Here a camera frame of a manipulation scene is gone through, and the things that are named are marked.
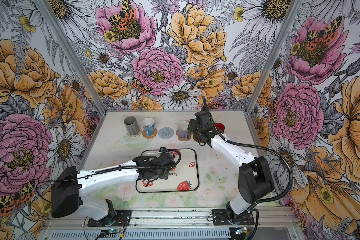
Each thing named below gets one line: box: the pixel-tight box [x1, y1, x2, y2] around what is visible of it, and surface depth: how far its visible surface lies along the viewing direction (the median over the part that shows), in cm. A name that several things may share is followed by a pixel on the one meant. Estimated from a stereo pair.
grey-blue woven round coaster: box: [158, 127, 175, 140], surface depth 110 cm
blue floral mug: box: [141, 117, 155, 137], surface depth 103 cm
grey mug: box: [123, 116, 140, 135], surface depth 102 cm
